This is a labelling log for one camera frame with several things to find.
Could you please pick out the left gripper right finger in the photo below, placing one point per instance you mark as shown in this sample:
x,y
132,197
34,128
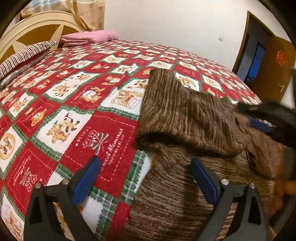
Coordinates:
x,y
249,220

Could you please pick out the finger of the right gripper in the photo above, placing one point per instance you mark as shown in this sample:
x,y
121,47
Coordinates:
x,y
247,108
259,125

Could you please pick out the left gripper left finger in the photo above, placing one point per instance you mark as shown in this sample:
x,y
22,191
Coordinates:
x,y
41,222

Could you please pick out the brown knitted sweater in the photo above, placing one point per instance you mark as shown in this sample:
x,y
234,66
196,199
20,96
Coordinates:
x,y
178,123

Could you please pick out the brown wooden door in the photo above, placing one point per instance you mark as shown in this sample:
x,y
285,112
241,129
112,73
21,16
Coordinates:
x,y
275,72

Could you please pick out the red christmas bear bedspread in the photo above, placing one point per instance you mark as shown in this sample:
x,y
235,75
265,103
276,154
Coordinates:
x,y
84,101

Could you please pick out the striped pillow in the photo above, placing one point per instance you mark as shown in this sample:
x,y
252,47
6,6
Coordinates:
x,y
24,55

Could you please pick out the pink folded blanket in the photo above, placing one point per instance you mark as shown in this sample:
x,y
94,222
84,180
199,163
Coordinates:
x,y
88,37

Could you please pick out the beige patterned curtain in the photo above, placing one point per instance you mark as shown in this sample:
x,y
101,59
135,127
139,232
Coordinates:
x,y
87,13

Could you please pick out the cream wooden headboard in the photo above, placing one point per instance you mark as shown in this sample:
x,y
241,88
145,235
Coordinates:
x,y
43,26

